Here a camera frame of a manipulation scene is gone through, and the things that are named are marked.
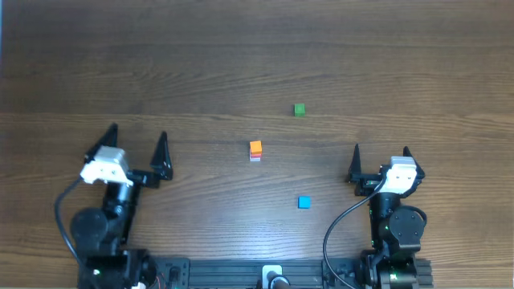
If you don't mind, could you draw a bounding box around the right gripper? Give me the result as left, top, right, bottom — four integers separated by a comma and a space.
347, 143, 426, 197

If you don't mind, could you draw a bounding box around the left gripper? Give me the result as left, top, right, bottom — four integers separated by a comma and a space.
84, 122, 174, 189

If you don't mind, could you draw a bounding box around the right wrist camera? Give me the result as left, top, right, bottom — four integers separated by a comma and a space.
379, 156, 418, 195

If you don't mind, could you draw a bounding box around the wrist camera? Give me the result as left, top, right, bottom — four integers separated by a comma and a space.
379, 156, 418, 195
79, 145, 134, 187

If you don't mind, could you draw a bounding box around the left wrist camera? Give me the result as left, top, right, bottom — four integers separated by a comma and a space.
79, 145, 134, 187

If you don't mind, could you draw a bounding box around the black cable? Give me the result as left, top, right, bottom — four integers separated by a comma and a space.
53, 177, 86, 268
322, 179, 387, 289

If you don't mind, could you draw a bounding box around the mounting rail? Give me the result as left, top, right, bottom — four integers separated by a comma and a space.
144, 256, 434, 289

